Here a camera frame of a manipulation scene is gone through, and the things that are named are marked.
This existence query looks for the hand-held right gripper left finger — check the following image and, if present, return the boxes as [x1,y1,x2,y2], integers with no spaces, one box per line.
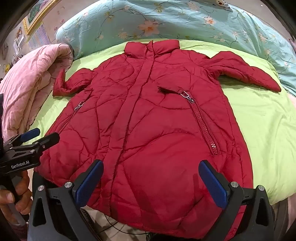
[28,159,104,241]

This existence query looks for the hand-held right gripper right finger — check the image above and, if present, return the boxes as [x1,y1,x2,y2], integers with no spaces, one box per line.
[198,160,277,241]

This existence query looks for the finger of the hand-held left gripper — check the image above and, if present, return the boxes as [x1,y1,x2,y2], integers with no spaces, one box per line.
[14,133,60,155]
[5,128,41,148]

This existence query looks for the red quilted jacket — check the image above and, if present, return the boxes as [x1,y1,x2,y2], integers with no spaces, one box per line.
[33,39,282,240]

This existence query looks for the person's left hand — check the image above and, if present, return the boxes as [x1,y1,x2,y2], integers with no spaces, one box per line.
[0,171,32,217]

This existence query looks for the beige cloth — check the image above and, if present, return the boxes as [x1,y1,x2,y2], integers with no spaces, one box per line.
[80,206,148,241]

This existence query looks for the pink quilt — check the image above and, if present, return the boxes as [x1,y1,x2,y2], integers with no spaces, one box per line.
[0,43,75,142]

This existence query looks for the light green bed sheet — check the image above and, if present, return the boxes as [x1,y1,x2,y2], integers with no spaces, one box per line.
[28,38,296,205]

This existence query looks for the gold framed picture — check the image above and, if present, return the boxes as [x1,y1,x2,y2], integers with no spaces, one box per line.
[23,0,61,36]

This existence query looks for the teal floral duvet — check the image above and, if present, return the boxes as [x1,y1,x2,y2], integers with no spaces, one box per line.
[55,0,296,96]

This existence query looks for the white printed pillow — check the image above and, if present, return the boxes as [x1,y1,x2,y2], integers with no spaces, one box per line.
[208,0,234,11]

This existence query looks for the black cable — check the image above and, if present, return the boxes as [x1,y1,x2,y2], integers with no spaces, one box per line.
[102,214,149,235]

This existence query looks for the wall chart poster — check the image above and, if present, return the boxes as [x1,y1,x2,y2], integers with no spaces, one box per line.
[27,23,51,51]

